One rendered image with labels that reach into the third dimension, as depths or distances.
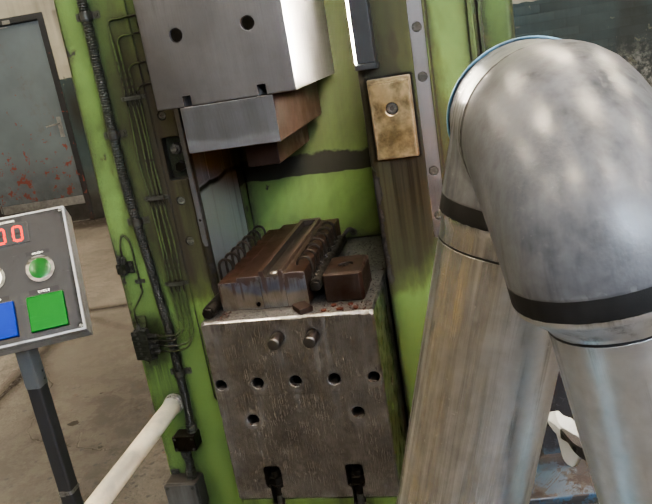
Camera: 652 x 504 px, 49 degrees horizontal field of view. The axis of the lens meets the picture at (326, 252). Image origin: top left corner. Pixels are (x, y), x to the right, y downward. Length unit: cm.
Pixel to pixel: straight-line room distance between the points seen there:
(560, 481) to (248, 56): 96
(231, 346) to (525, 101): 123
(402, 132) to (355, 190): 45
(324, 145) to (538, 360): 145
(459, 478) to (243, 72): 104
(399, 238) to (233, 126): 44
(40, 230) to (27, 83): 653
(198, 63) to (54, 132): 665
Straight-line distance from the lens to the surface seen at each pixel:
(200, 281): 177
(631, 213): 38
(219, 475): 202
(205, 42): 149
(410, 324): 169
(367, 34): 152
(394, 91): 153
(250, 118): 147
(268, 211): 202
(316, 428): 162
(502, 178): 41
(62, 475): 189
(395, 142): 155
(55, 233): 164
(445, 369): 56
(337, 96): 192
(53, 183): 822
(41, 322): 160
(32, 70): 811
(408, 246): 162
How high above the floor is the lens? 145
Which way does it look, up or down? 16 degrees down
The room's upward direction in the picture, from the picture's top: 10 degrees counter-clockwise
